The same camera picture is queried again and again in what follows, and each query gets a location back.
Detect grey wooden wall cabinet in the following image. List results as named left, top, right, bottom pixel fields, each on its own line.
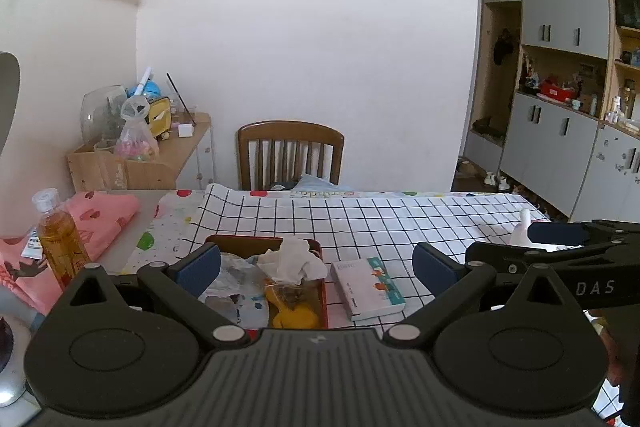
left=463, top=0, right=639, bottom=221

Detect clear glass jar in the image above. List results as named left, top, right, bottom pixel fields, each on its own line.
left=80, top=84, right=127, bottom=145

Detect white tissue cloth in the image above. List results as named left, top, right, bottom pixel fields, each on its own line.
left=256, top=237, right=328, bottom=285

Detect blue cushion on chair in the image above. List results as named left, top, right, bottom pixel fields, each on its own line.
left=293, top=174, right=340, bottom=192

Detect clear plastic bag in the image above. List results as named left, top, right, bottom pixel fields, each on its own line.
left=198, top=253, right=270, bottom=329

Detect white plush bunny toy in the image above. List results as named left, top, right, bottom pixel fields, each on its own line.
left=508, top=208, right=556, bottom=251

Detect person's right hand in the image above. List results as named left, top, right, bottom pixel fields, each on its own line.
left=588, top=310, right=625, bottom=387

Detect wooden sideboard cabinet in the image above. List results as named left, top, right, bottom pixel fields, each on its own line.
left=149, top=113, right=215, bottom=190

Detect clear bag with pink items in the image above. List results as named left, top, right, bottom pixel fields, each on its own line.
left=114, top=95, right=160, bottom=161

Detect small white box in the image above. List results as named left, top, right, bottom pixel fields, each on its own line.
left=177, top=122, right=194, bottom=139

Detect yellow alarm clock toy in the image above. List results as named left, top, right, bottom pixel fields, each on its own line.
left=146, top=96, right=171, bottom=140

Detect wooden dining chair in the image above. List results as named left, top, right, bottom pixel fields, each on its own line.
left=236, top=120, right=345, bottom=191

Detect white black grid tablecloth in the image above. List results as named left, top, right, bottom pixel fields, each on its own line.
left=186, top=184, right=545, bottom=333

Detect red box on cabinet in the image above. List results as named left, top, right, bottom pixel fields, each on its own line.
left=539, top=79, right=576, bottom=103

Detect cardboard box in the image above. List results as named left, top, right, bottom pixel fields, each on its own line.
left=66, top=147, right=177, bottom=192

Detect amber drink bottle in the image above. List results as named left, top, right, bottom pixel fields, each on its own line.
left=32, top=187, right=90, bottom=289

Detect polka dot tablecloth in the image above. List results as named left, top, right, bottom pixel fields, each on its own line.
left=126, top=184, right=460, bottom=275

